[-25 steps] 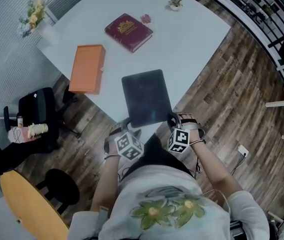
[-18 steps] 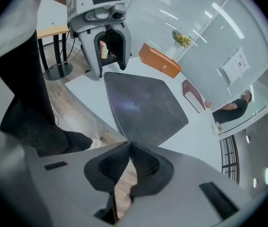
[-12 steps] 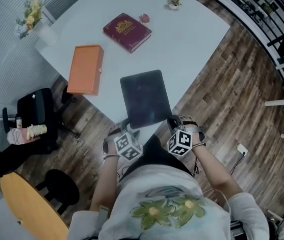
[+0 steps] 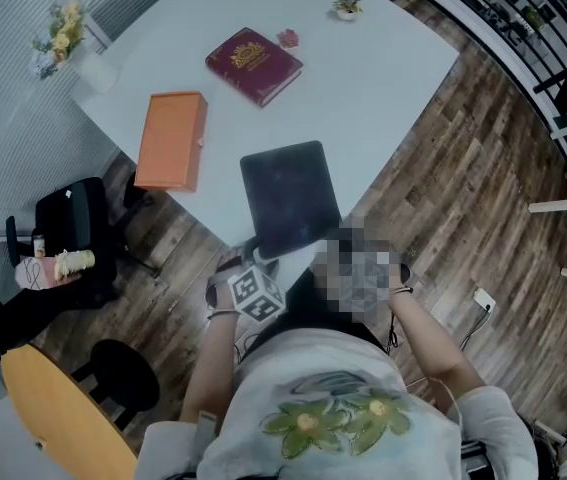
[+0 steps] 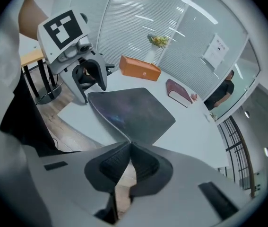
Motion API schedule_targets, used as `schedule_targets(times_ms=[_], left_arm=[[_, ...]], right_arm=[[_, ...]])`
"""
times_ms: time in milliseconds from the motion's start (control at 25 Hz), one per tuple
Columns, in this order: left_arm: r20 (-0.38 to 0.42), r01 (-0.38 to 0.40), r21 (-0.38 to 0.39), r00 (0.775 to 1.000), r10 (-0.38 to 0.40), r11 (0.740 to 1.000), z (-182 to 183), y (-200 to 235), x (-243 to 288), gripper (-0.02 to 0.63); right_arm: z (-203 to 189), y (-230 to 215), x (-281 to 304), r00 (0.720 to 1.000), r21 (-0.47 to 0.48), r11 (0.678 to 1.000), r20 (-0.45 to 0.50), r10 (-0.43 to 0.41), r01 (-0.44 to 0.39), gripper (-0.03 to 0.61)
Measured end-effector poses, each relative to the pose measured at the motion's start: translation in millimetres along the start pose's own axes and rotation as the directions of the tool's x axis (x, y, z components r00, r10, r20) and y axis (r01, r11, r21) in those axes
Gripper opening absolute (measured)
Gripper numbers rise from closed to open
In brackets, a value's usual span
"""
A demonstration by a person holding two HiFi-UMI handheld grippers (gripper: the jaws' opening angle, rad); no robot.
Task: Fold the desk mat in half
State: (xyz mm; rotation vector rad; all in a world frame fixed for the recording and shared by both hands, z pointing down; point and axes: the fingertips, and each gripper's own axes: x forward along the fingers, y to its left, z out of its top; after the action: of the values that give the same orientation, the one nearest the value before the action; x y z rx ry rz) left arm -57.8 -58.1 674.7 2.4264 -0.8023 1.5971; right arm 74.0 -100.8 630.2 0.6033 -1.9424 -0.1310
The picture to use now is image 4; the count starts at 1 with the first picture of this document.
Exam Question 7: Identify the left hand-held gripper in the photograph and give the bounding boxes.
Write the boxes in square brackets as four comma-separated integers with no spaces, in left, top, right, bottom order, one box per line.
[226,235,287,324]

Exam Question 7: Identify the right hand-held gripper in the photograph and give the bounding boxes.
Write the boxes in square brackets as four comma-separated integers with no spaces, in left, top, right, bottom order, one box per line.
[311,226,405,315]

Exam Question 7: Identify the person's left forearm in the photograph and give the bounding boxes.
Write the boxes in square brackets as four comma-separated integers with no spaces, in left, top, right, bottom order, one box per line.
[178,310,242,424]

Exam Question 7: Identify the person's right forearm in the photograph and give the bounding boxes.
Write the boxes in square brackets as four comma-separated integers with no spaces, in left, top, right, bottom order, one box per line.
[387,290,487,409]

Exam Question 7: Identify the person's left hand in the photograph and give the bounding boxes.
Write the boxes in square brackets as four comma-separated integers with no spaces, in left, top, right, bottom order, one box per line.
[206,255,245,315]

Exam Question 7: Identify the person's black trousers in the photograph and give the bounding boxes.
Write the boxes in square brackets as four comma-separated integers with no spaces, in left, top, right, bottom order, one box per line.
[250,267,389,359]

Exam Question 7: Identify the person's white flower-print shirt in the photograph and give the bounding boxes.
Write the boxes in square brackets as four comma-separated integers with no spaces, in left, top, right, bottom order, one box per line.
[135,327,539,480]

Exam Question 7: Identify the white power strip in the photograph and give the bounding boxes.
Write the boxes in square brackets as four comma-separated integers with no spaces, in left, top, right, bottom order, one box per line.
[472,287,497,314]

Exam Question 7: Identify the orange rectangular box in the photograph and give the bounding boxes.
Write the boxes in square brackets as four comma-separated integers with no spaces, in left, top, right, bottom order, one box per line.
[134,91,209,194]

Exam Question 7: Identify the black round stool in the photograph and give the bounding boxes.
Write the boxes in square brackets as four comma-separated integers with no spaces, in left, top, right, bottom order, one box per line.
[70,338,161,432]

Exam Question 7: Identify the cream rolled item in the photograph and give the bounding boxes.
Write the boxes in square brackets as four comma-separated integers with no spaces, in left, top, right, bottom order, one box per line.
[54,249,96,283]

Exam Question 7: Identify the black office chair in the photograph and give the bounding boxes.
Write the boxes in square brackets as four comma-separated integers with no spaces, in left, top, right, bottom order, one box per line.
[0,176,164,362]

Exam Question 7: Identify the maroon hardcover book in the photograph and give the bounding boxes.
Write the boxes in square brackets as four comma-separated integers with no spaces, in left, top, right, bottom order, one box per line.
[205,26,304,108]

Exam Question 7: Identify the wooden desk with white legs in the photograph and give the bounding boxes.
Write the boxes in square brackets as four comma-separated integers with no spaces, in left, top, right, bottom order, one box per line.
[527,112,567,284]

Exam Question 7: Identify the small pink flower ornament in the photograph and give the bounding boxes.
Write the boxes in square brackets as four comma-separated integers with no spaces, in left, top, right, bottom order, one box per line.
[276,28,300,51]

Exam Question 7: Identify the pink bag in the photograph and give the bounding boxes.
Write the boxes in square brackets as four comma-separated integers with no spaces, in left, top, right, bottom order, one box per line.
[14,255,84,292]

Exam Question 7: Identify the white vase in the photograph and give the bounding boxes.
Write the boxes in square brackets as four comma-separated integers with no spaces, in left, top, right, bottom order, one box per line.
[70,50,117,94]

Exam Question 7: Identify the round wooden table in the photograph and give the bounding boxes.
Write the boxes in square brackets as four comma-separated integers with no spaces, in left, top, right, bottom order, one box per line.
[0,342,139,480]

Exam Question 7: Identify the small potted plant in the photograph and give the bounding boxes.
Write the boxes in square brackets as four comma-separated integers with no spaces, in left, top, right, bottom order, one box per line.
[331,0,364,22]

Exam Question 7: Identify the black metal railing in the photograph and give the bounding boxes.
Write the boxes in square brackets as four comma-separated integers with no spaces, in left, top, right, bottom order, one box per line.
[377,0,567,134]

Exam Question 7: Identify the yellow artificial flower bouquet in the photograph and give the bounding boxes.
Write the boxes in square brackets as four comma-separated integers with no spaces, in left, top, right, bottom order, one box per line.
[30,0,89,80]

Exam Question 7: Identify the black floor cable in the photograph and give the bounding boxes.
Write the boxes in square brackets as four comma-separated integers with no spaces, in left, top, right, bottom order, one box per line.
[457,310,492,354]

